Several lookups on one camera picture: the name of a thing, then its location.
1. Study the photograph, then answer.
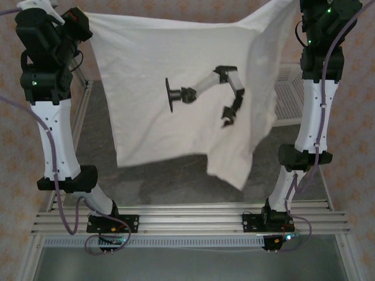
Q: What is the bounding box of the white t-shirt with robot print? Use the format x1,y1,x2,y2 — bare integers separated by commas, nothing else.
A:
83,0,302,191

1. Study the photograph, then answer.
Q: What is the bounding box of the white perforated plastic basket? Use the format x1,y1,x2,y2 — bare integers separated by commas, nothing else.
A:
274,66,305,127

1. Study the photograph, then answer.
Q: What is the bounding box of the small circuit board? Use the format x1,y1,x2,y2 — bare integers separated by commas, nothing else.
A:
99,234,127,245
274,232,302,244

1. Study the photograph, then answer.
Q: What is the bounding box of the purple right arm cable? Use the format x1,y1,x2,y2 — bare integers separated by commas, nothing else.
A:
285,2,375,253

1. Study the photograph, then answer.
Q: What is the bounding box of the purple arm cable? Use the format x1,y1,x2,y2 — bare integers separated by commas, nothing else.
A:
285,2,375,253
0,8,132,256

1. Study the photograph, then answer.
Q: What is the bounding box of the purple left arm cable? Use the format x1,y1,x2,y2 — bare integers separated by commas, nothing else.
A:
0,8,132,256

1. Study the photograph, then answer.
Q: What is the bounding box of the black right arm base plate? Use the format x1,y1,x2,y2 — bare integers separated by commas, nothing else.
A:
241,213,294,234

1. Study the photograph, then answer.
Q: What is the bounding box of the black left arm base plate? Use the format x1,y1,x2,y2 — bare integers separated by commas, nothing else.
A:
87,214,140,234

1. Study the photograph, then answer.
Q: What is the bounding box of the aluminium frame leg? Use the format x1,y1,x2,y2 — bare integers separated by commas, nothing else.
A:
16,234,47,281
335,232,360,281

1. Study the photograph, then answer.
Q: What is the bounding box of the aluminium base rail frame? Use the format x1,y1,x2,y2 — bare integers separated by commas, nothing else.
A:
30,198,351,237

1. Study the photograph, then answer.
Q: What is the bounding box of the white slotted cable duct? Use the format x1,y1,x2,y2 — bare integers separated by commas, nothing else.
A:
43,235,266,249

